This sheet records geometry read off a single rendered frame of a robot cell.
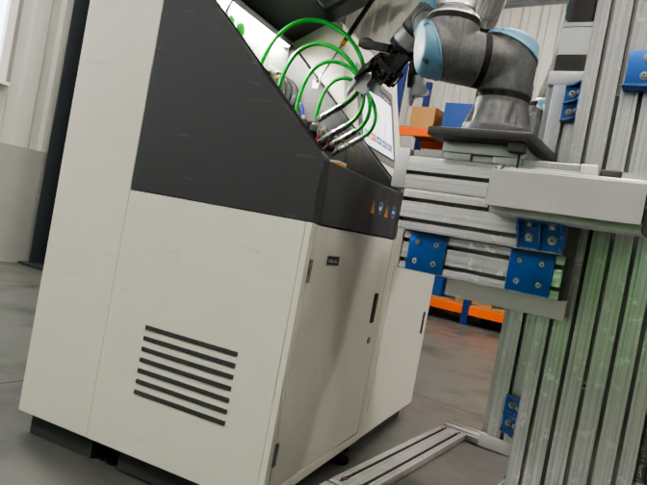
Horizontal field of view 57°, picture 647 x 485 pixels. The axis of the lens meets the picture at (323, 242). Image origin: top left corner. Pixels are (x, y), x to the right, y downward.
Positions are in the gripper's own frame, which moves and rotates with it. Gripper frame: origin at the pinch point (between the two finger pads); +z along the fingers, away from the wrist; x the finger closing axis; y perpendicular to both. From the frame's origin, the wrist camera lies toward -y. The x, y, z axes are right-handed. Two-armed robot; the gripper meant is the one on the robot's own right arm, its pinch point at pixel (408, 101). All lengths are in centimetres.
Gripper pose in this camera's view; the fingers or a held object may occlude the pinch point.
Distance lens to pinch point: 194.1
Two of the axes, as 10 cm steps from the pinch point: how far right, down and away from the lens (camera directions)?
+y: 9.0, 1.8, -4.0
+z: -1.8, 9.8, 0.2
